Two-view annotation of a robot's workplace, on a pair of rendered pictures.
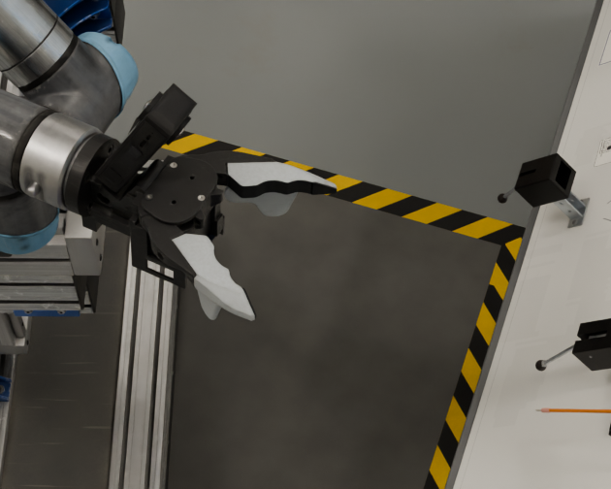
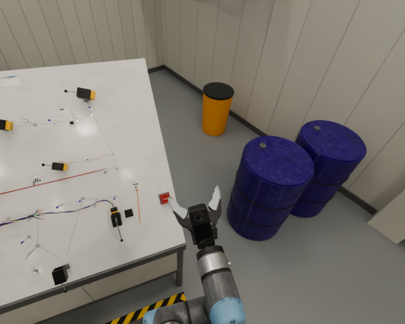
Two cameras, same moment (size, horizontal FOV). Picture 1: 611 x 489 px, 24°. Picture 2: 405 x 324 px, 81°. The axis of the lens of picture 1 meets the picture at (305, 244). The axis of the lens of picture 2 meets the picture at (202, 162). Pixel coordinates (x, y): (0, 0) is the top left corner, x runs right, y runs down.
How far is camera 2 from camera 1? 102 cm
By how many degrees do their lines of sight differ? 69
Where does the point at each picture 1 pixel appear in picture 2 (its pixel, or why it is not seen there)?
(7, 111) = (220, 283)
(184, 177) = not seen: hidden behind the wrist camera
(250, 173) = (181, 211)
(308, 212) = not seen: outside the picture
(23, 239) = not seen: hidden behind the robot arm
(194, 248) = (213, 204)
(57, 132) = (213, 261)
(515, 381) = (122, 253)
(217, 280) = (217, 193)
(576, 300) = (95, 249)
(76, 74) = (170, 315)
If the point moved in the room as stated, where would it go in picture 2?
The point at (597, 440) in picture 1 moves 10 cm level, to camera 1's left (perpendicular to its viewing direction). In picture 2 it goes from (135, 218) to (145, 232)
